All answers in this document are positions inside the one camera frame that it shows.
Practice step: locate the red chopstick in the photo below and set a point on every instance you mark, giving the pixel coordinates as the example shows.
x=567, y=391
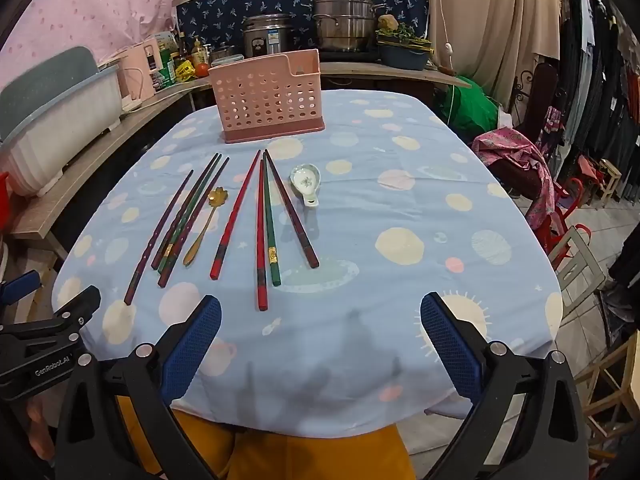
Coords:
x=237, y=215
x=261, y=240

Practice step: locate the yellow snack packet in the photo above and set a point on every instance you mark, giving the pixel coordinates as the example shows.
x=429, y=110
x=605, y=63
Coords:
x=184, y=71

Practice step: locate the gold flower spoon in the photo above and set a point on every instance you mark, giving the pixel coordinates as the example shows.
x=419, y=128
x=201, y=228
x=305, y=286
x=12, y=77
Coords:
x=216, y=196

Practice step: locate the brown potato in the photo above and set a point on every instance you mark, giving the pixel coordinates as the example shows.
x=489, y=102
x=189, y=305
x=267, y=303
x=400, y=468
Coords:
x=387, y=23

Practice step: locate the white green packet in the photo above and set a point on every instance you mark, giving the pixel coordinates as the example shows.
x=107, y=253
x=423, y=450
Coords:
x=162, y=41

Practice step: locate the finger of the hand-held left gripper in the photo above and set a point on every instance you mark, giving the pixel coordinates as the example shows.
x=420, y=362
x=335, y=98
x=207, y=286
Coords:
x=20, y=285
x=75, y=307

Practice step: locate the small wooden stool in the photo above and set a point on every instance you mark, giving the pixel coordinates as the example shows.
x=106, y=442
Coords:
x=607, y=175

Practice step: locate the green chopstick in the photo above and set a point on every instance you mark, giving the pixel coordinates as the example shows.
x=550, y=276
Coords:
x=270, y=220
x=173, y=247

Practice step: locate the pink kitchen appliance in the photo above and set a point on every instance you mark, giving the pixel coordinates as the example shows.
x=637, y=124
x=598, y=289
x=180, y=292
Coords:
x=135, y=77

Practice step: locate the white power strip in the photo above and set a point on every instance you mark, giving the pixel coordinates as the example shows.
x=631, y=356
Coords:
x=131, y=105

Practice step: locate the beige curtain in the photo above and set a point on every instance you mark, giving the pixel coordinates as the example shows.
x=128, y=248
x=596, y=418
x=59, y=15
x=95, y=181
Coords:
x=490, y=20

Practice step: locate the light wooden frame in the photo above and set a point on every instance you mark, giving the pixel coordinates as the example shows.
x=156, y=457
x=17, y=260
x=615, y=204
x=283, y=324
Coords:
x=615, y=390

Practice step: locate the blue planet print tablecloth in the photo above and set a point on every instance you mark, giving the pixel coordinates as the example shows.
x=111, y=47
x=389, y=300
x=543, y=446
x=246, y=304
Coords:
x=375, y=220

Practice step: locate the red tomato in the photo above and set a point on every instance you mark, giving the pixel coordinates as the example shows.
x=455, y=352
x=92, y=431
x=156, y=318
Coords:
x=201, y=69

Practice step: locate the white ceramic spoon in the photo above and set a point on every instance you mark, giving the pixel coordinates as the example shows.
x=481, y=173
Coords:
x=304, y=177

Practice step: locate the pink perforated utensil holder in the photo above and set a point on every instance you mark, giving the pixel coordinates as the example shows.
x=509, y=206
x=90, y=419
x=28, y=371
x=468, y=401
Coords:
x=270, y=105

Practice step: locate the dark metal chair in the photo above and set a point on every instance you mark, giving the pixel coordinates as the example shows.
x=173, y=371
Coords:
x=537, y=95

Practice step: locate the person's left hand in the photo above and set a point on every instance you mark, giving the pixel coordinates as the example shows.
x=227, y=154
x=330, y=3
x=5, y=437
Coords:
x=41, y=425

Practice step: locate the steel steamer pot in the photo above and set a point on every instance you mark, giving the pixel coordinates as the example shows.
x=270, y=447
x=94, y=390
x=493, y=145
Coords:
x=345, y=20

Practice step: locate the white slatted chair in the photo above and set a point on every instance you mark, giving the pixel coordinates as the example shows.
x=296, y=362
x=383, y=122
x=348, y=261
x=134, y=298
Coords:
x=575, y=265

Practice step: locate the person's yellow pants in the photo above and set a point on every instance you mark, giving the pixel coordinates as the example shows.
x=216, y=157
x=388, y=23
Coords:
x=310, y=455

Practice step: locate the green label bottle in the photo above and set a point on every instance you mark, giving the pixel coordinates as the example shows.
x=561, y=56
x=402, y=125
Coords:
x=167, y=72

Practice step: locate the blue planter with greens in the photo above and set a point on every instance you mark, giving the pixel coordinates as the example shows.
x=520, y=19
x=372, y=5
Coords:
x=405, y=56

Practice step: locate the steel rice cooker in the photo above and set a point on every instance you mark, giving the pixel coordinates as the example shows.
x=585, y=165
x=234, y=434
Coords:
x=267, y=35

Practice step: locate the red plastic basin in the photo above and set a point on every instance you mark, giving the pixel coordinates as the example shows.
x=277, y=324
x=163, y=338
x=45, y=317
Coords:
x=3, y=197

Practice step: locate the pink patterned cloth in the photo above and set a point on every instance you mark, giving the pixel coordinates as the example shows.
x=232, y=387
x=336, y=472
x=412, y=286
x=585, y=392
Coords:
x=510, y=155

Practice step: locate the navy floral cloth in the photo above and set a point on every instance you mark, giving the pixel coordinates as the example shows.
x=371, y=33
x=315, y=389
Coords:
x=225, y=5

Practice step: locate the pink floral sheet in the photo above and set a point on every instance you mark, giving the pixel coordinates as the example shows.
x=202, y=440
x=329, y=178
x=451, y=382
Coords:
x=100, y=5

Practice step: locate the dark sauce bottle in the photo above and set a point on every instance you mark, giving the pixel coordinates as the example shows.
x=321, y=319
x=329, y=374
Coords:
x=181, y=46

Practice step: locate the row of hanging clothes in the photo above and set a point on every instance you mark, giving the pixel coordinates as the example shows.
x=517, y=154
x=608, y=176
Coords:
x=600, y=85

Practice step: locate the red plastic chair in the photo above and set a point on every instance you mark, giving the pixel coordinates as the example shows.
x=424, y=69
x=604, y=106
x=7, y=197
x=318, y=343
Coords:
x=570, y=210

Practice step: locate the small steel pot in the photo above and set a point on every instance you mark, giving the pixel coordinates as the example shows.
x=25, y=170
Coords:
x=222, y=53

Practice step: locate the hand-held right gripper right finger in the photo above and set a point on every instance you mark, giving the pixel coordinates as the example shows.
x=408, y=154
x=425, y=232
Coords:
x=450, y=345

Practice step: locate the white dish drainer grey lid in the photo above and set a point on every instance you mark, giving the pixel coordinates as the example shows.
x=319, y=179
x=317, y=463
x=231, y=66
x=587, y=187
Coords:
x=60, y=125

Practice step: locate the maroon chopstick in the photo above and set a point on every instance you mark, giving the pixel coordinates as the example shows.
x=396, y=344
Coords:
x=190, y=200
x=160, y=237
x=200, y=211
x=292, y=212

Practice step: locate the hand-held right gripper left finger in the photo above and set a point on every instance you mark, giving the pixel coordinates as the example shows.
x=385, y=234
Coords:
x=192, y=345

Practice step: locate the green bag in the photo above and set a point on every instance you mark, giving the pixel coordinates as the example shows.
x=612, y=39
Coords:
x=470, y=105

